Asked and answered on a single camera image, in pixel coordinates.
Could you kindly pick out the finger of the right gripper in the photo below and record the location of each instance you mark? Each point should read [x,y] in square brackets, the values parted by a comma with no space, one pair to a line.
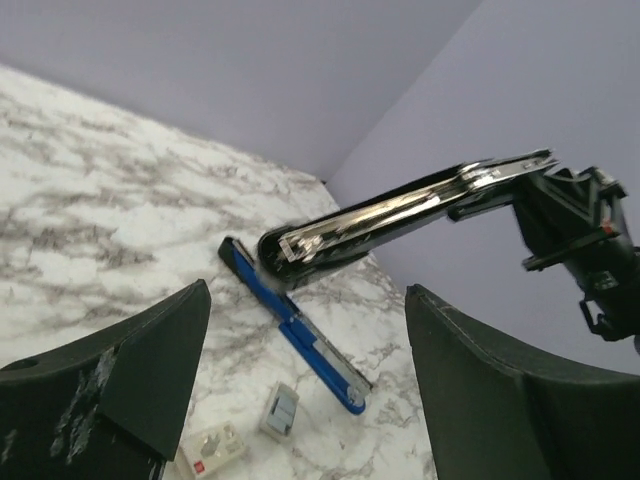
[561,210]

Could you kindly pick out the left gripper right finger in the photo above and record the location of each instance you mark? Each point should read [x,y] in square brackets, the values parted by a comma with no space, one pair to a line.
[498,408]

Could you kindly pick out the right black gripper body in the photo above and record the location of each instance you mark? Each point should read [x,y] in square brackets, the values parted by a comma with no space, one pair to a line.
[608,275]

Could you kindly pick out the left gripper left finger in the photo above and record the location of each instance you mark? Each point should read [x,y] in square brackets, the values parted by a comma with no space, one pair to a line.
[111,405]

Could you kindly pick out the white staple box sleeve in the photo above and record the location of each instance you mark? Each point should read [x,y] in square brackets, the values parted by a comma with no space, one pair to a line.
[203,453]

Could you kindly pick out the blue stapler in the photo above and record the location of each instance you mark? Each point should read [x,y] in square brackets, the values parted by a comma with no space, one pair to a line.
[348,384]

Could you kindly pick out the staple tray with staples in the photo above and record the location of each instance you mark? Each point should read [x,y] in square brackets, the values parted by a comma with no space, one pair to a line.
[279,415]

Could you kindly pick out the black stapler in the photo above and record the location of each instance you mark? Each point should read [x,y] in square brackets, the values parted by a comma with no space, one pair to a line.
[292,256]

